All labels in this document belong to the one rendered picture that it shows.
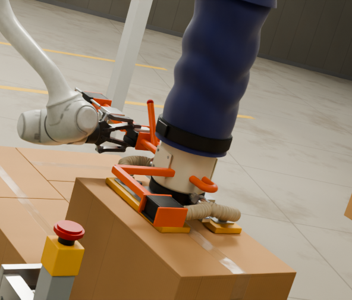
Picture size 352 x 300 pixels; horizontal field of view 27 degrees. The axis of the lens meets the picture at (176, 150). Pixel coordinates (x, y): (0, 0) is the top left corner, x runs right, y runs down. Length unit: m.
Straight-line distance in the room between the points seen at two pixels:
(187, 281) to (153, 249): 0.14
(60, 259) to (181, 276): 0.32
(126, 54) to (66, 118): 3.92
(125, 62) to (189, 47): 3.89
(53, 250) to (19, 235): 1.10
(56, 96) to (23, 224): 0.90
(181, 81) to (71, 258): 0.65
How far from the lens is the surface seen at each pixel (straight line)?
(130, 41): 5.92
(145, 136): 2.35
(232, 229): 2.19
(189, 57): 2.07
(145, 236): 1.99
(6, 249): 2.75
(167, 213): 1.79
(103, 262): 2.14
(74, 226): 1.70
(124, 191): 2.21
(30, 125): 2.18
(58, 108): 2.07
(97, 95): 2.68
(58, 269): 1.70
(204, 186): 2.08
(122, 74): 5.98
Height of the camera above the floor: 1.71
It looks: 15 degrees down
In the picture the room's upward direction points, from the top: 17 degrees clockwise
